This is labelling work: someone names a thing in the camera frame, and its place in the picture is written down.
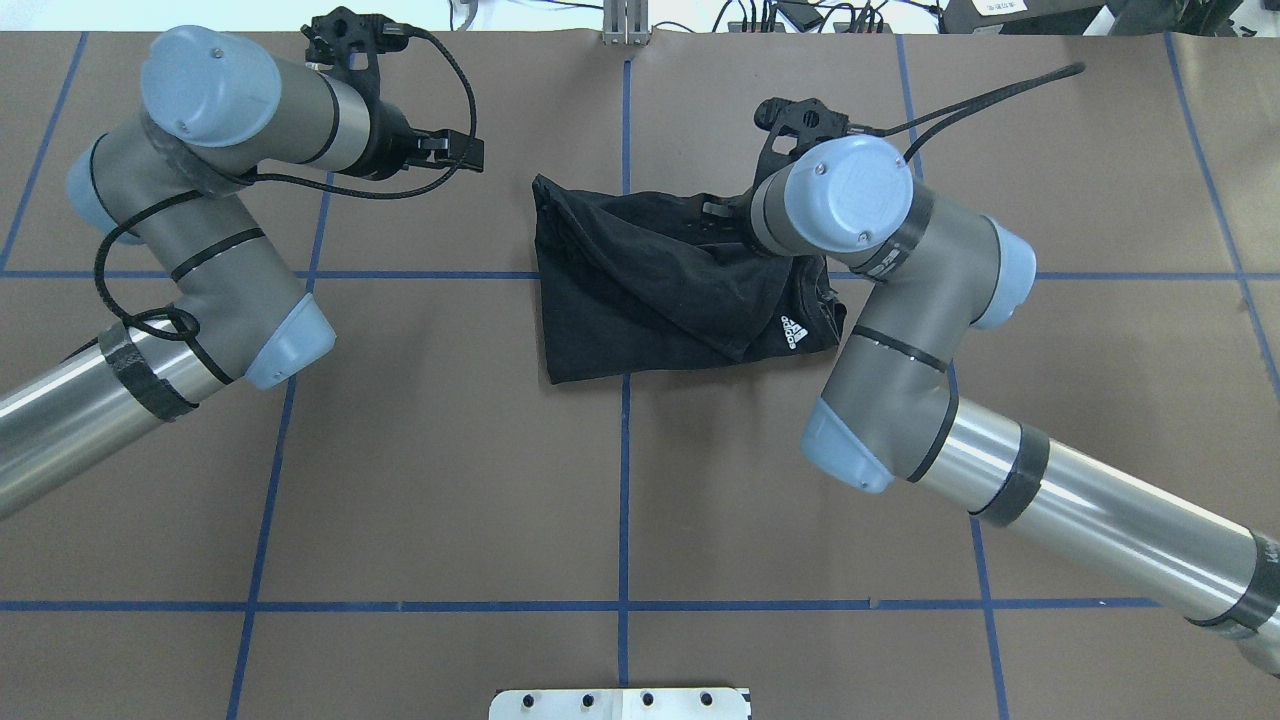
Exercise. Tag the near orange black usb hub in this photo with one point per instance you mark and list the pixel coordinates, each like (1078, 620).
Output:
(863, 18)

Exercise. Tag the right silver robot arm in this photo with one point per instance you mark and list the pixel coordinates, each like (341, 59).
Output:
(890, 409)

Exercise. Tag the aluminium frame post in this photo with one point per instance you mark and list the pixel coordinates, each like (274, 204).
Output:
(626, 22)

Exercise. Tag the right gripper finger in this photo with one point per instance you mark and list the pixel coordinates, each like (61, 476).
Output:
(722, 213)

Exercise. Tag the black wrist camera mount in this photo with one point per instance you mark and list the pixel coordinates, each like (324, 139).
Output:
(347, 46)
(793, 127)

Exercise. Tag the black graphic t-shirt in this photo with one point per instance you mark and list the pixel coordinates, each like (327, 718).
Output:
(645, 282)

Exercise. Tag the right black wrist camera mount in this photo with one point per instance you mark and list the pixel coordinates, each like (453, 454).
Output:
(793, 127)

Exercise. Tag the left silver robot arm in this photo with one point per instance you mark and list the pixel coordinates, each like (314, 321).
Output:
(200, 297)

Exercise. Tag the orange black usb hub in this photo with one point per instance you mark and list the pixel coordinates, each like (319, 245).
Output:
(752, 17)
(863, 18)

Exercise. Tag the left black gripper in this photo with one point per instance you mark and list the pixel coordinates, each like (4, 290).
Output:
(383, 138)

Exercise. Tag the black desktop box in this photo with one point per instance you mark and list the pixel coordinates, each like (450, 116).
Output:
(1018, 18)

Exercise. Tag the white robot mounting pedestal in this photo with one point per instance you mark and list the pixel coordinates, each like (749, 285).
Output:
(623, 703)

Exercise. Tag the far orange black usb hub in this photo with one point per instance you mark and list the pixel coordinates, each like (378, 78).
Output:
(752, 17)

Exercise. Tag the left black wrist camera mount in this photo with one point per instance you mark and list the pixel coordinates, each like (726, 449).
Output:
(347, 46)

